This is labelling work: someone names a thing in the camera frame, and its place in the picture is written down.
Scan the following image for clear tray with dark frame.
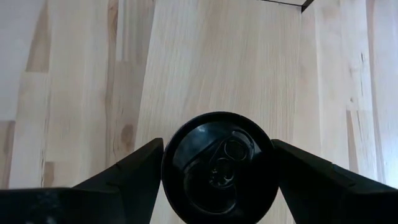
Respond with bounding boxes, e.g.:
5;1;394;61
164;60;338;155
134;0;315;224

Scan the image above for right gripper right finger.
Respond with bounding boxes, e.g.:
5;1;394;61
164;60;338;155
272;139;398;224

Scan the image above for white Celsius can black lid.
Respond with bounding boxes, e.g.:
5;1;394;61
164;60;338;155
160;111;280;224

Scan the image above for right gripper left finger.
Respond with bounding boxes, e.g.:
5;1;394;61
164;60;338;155
0;138;165;224

